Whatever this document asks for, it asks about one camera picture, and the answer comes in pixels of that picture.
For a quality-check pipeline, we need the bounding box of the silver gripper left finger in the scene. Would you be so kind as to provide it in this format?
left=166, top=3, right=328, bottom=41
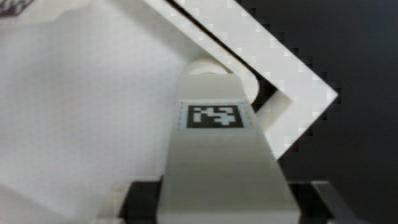
left=95, top=179, right=165, bottom=224

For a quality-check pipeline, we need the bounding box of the white desk tabletop tray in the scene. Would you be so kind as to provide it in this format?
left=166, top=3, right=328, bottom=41
left=0, top=0, right=264, bottom=224

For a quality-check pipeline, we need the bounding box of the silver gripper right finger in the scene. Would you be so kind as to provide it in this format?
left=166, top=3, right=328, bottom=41
left=289, top=180, right=362, bottom=224

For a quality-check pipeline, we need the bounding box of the white right side block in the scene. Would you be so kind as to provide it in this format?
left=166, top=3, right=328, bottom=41
left=172, top=0, right=337, bottom=157

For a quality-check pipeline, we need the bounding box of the white desk leg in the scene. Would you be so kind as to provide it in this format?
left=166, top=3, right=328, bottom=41
left=0, top=0, right=93, bottom=26
left=156, top=59, right=300, bottom=224

